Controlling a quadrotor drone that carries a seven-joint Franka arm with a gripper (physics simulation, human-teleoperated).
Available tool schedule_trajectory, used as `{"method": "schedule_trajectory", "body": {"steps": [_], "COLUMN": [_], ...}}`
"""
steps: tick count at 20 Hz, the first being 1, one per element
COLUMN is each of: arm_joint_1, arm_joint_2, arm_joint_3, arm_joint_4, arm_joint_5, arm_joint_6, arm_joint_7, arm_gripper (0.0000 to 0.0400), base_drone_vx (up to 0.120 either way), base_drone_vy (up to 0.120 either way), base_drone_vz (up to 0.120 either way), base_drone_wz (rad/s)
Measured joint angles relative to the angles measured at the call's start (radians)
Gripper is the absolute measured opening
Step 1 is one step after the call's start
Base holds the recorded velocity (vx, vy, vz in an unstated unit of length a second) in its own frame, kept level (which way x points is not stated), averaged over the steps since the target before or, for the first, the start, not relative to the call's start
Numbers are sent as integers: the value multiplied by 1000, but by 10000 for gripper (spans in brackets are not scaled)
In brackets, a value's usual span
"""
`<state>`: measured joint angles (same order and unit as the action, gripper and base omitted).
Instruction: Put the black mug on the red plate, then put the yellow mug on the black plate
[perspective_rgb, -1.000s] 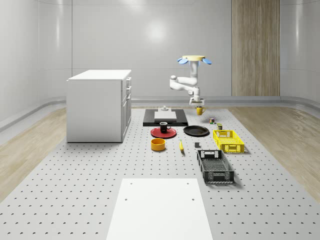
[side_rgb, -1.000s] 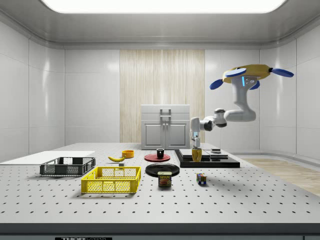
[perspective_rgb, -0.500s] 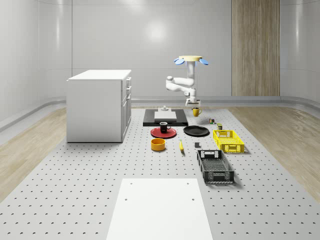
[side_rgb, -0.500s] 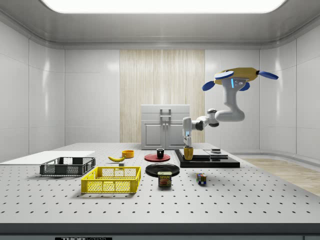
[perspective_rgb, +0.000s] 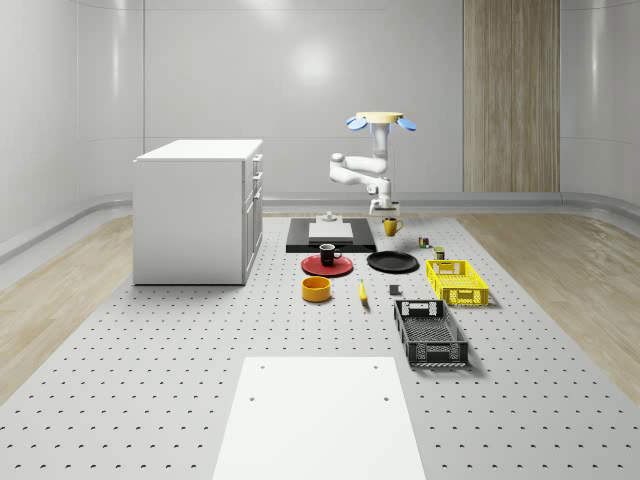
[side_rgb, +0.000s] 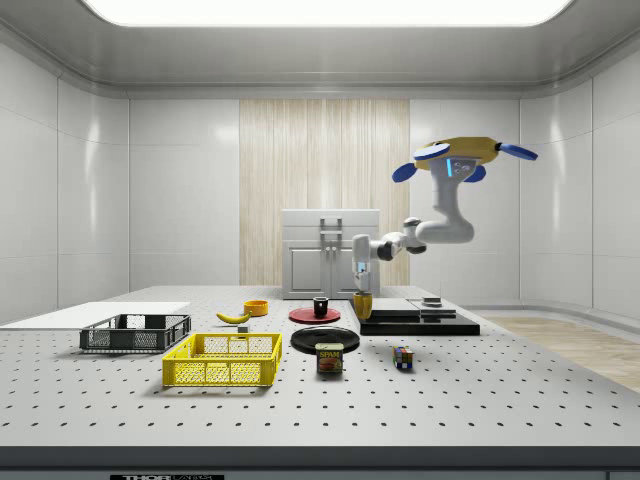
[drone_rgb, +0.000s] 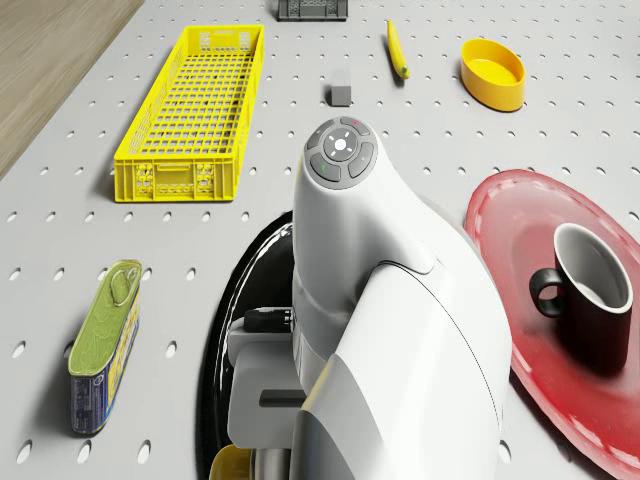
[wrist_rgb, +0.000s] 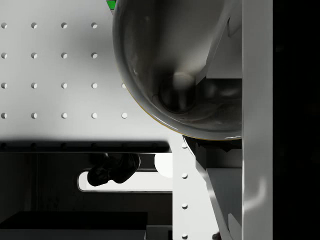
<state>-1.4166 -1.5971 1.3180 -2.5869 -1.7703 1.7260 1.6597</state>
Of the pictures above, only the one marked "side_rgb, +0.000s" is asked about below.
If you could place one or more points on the dark grey basket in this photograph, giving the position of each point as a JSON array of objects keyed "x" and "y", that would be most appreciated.
[{"x": 130, "y": 339}]

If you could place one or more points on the red plate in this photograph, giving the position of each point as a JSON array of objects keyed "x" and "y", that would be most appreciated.
[{"x": 302, "y": 315}]

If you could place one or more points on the yellow mug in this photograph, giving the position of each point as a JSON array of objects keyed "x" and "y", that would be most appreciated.
[{"x": 363, "y": 306}]

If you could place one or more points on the black stove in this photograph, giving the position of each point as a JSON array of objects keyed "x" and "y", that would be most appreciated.
[{"x": 415, "y": 324}]

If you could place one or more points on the flat-sided can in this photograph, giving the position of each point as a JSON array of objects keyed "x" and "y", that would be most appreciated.
[{"x": 329, "y": 359}]

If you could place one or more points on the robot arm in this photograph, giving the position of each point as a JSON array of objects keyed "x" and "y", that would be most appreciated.
[{"x": 450, "y": 227}]

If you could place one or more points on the white board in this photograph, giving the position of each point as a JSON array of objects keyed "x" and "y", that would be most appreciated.
[{"x": 75, "y": 315}]

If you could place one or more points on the yellow basket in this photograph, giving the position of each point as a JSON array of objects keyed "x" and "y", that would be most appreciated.
[{"x": 220, "y": 372}]

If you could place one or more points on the white cabinet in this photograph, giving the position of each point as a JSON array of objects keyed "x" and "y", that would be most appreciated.
[{"x": 305, "y": 265}]

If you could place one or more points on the banana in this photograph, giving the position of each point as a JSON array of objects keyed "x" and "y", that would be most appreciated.
[{"x": 232, "y": 318}]

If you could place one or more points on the black plate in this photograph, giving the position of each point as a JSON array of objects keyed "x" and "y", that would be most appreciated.
[{"x": 310, "y": 337}]

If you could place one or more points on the puzzle cube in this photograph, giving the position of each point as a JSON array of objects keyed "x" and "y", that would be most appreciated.
[{"x": 403, "y": 358}]

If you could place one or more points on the drone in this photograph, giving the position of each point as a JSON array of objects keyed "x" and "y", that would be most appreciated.
[{"x": 470, "y": 147}]

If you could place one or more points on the yellow bowl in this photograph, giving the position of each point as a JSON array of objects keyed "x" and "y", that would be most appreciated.
[{"x": 256, "y": 309}]

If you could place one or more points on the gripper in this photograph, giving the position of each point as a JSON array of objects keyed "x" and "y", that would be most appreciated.
[{"x": 362, "y": 280}]

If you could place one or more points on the black mug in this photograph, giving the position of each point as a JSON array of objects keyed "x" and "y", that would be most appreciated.
[{"x": 320, "y": 307}]

